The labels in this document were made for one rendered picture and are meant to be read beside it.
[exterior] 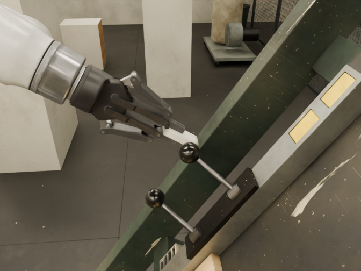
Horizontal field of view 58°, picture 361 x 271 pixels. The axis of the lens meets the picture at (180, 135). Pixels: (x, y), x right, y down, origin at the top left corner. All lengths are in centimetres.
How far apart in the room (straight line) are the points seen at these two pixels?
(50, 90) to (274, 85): 45
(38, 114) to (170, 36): 193
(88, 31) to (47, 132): 268
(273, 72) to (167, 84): 366
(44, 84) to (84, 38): 492
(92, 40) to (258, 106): 481
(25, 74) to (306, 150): 43
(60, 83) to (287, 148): 36
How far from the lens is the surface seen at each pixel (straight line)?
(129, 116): 57
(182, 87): 437
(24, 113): 300
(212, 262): 62
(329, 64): 70
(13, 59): 53
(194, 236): 62
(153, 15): 408
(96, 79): 54
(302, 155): 53
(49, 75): 53
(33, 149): 317
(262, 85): 72
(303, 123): 53
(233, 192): 56
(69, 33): 547
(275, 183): 54
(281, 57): 71
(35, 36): 54
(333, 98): 51
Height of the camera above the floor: 186
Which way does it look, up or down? 32 degrees down
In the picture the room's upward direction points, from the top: straight up
